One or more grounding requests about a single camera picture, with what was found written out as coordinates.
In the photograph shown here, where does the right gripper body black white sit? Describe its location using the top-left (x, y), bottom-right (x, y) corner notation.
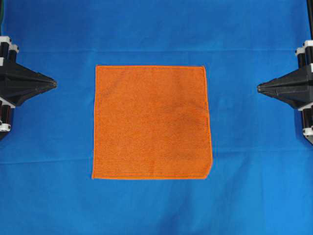
top-left (295, 40), bottom-right (313, 144)

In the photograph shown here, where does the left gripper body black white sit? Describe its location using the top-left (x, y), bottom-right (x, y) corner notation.
top-left (0, 36), bottom-right (19, 140)

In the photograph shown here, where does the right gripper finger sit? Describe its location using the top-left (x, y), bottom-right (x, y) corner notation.
top-left (257, 64), bottom-right (312, 90)
top-left (257, 88), bottom-right (312, 109)

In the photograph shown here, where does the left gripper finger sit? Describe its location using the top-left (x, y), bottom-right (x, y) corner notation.
top-left (3, 82), bottom-right (57, 106)
top-left (4, 60), bottom-right (57, 86)

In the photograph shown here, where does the orange towel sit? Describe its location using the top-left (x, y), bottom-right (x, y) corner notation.
top-left (92, 65), bottom-right (213, 180)

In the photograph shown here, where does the blue tablecloth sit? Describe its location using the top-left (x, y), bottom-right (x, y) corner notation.
top-left (0, 0), bottom-right (313, 235)

